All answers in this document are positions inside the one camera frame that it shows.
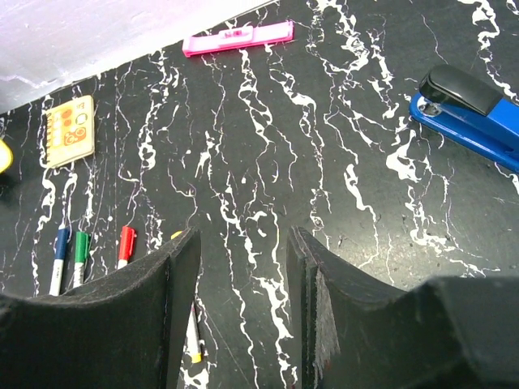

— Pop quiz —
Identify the green pen cap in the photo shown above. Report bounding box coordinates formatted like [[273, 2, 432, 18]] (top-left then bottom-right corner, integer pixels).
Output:
[[75, 231, 91, 264]]

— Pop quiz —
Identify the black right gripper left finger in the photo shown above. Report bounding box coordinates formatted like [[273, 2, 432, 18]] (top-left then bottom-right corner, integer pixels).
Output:
[[1, 229, 201, 388]]

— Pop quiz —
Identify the blue pen cap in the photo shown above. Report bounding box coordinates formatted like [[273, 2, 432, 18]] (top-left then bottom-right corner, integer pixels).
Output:
[[54, 227, 70, 260]]

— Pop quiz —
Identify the yellow pen cap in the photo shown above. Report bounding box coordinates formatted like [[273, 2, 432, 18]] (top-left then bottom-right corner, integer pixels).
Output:
[[170, 230, 182, 240]]

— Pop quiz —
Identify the blue black stapler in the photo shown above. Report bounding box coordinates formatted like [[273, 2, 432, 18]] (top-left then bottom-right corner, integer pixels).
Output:
[[410, 64, 518, 173]]

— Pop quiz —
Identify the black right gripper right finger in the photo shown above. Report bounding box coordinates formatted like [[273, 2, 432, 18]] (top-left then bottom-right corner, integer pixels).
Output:
[[286, 227, 518, 388]]

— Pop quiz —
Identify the white pen yellow end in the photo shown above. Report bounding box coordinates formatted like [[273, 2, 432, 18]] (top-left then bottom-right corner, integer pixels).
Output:
[[186, 302, 202, 364]]

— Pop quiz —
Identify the small whiteboard with yellow frame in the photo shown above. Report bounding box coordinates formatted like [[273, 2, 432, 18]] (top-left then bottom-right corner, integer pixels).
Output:
[[0, 139, 14, 173]]

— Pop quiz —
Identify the white pen green end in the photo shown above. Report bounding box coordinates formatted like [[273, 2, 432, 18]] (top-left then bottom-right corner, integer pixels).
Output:
[[72, 231, 91, 288]]

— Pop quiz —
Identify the white pen red end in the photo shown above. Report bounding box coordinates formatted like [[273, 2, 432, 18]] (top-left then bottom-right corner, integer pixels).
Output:
[[116, 225, 138, 271]]

